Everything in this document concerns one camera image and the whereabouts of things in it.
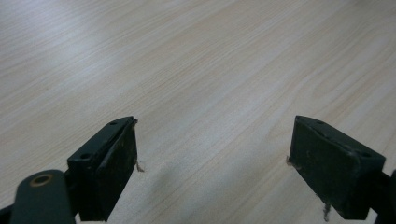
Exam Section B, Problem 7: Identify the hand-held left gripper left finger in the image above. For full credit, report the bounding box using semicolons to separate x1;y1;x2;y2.
66;116;139;223

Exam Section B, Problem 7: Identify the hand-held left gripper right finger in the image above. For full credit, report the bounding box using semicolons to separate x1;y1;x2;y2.
288;115;387;221

